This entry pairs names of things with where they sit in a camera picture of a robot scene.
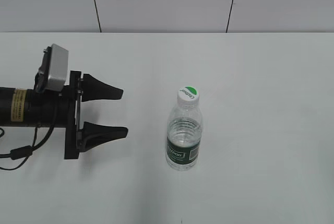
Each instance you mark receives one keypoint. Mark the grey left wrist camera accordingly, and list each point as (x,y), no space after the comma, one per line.
(52,73)

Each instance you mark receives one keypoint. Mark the white green bottle cap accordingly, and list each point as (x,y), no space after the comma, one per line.
(188,96)

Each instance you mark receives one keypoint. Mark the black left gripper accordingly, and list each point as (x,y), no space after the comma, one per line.
(91,135)

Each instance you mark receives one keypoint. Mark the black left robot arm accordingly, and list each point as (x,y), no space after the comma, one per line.
(27,108)

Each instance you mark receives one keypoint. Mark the clear cestbon water bottle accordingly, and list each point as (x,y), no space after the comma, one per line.
(183,137)

